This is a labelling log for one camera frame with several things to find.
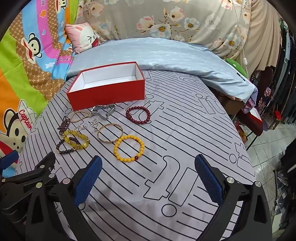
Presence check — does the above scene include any white cable with switch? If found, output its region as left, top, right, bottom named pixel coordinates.
left=232, top=0, right=250, bottom=78

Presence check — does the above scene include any dark purple bead bracelet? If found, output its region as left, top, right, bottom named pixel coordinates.
left=56, top=137, right=81, bottom=154

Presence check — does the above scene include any rack of hanging clothes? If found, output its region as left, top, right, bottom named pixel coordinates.
left=275, top=21, right=296, bottom=126

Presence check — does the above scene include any brown cardboard box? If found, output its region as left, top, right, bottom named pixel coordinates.
left=218, top=93, right=244, bottom=114

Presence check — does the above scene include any light blue quilt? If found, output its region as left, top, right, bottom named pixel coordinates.
left=66, top=37, right=258, bottom=102

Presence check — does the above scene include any dark red bead bracelet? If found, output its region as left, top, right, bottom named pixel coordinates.
left=125, top=105, right=151, bottom=124

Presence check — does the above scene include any grey striped bedsheet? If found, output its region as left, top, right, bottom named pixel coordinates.
left=15, top=68, right=257, bottom=241

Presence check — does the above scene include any purple crystal hair clip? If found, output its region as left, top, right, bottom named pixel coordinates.
left=59, top=116, right=72, bottom=135

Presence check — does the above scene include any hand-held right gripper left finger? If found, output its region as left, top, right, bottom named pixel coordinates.
left=24, top=156, right=103, bottom=241

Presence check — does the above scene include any yellow bead bracelet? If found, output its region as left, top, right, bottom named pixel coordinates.
left=113, top=135, right=145, bottom=163

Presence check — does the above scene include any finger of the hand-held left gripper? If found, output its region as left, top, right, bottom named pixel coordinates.
left=0, top=152, right=56, bottom=186
left=0, top=150, right=19, bottom=177

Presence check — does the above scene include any thin gold bead bracelet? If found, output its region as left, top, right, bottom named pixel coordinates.
left=70, top=110, right=90, bottom=123

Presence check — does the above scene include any gold bangle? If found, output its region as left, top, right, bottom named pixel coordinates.
left=97, top=123, right=125, bottom=143

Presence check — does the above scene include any colourful cartoon monkey blanket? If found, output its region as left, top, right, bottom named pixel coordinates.
left=0, top=0, right=80, bottom=163

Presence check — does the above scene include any red cardboard box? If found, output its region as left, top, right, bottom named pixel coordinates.
left=67, top=61, right=146, bottom=111

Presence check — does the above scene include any pink bunny pillow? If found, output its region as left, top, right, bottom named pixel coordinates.
left=65, top=22, right=101, bottom=54

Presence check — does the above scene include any green cushion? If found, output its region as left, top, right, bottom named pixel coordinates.
left=225, top=58, right=248, bottom=78

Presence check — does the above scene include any silver metal watch band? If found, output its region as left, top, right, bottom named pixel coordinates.
left=91, top=104, right=116, bottom=120

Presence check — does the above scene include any chunky yellow stone bracelet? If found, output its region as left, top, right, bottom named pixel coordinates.
left=62, top=130, right=90, bottom=151

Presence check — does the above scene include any grey floral blanket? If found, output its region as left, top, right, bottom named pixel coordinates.
left=76, top=0, right=251, bottom=58

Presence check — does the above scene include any beige curtain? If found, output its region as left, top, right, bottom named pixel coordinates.
left=240, top=0, right=284, bottom=72

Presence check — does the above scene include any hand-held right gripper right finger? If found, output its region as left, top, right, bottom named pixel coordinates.
left=195, top=154, right=273, bottom=241

